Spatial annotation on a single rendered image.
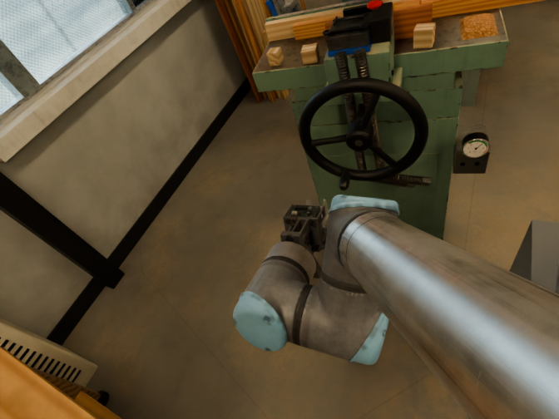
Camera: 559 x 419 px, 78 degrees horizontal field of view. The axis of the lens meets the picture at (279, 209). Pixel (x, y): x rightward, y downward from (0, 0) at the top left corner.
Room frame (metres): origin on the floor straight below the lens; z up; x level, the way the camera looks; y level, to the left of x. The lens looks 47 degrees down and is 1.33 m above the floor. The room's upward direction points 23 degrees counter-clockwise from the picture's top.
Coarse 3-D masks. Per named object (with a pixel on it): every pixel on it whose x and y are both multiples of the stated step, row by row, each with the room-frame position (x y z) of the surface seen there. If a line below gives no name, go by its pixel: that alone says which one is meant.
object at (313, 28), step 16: (432, 0) 0.81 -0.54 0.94; (448, 0) 0.78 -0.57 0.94; (464, 0) 0.76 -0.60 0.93; (480, 0) 0.74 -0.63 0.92; (496, 0) 0.72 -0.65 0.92; (512, 0) 0.71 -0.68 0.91; (528, 0) 0.69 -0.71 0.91; (544, 0) 0.67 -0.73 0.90; (304, 32) 0.98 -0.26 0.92; (320, 32) 0.95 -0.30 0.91
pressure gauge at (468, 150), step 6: (474, 132) 0.58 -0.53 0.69; (480, 132) 0.57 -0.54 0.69; (468, 138) 0.57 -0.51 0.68; (474, 138) 0.56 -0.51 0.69; (480, 138) 0.55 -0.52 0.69; (486, 138) 0.55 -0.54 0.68; (462, 144) 0.58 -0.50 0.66; (468, 144) 0.56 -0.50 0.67; (474, 144) 0.56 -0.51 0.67; (480, 144) 0.55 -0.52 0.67; (486, 144) 0.54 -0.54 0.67; (462, 150) 0.57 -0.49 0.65; (468, 150) 0.56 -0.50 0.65; (474, 150) 0.55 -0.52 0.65; (480, 150) 0.55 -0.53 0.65; (486, 150) 0.54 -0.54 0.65; (468, 156) 0.56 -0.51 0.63; (474, 156) 0.55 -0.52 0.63; (480, 156) 0.54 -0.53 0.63
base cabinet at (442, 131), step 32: (320, 128) 0.83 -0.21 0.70; (384, 128) 0.73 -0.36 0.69; (448, 128) 0.64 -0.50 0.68; (352, 160) 0.78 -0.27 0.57; (416, 160) 0.68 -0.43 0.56; (448, 160) 0.63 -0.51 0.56; (320, 192) 0.86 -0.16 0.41; (352, 192) 0.79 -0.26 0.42; (384, 192) 0.73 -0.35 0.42; (416, 192) 0.68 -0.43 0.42; (448, 192) 0.63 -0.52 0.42; (416, 224) 0.68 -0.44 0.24
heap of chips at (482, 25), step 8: (472, 16) 0.70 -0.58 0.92; (480, 16) 0.69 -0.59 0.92; (488, 16) 0.68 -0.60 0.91; (464, 24) 0.70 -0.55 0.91; (472, 24) 0.67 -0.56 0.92; (480, 24) 0.66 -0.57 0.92; (488, 24) 0.65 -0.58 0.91; (464, 32) 0.67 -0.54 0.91; (472, 32) 0.65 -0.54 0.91; (480, 32) 0.64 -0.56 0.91; (488, 32) 0.63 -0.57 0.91; (496, 32) 0.63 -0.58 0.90
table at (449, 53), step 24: (456, 24) 0.73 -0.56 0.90; (504, 24) 0.65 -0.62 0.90; (288, 48) 0.96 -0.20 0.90; (408, 48) 0.71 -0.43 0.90; (432, 48) 0.67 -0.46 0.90; (456, 48) 0.64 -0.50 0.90; (480, 48) 0.61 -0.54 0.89; (504, 48) 0.59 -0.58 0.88; (264, 72) 0.89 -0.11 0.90; (288, 72) 0.86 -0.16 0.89; (312, 72) 0.82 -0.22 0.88; (408, 72) 0.69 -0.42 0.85; (432, 72) 0.67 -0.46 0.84; (336, 96) 0.70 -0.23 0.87; (360, 96) 0.67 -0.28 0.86; (384, 96) 0.64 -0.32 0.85
